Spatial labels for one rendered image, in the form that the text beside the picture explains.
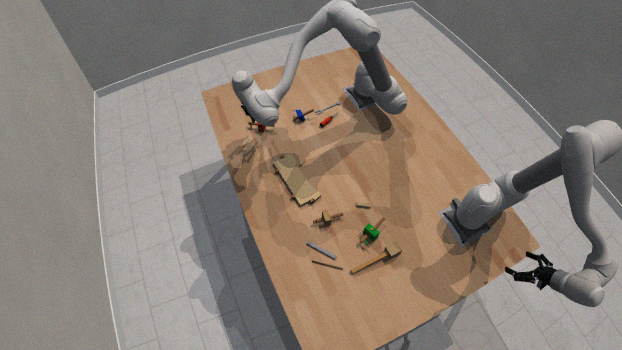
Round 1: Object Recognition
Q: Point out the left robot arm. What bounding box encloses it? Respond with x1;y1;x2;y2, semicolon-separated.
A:
445;120;622;307

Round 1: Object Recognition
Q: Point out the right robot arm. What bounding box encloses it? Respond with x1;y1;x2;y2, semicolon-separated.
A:
232;0;407;127

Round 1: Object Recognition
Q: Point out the red screwdriver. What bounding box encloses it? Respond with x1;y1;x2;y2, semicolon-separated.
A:
320;112;339;127

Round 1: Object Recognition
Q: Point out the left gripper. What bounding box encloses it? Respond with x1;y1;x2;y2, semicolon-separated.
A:
505;251;556;286

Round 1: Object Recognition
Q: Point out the wooden mallet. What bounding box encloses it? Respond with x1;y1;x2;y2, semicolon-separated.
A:
351;241;402;274

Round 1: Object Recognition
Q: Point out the grey metal bar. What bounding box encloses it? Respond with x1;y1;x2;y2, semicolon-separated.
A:
307;241;336;259

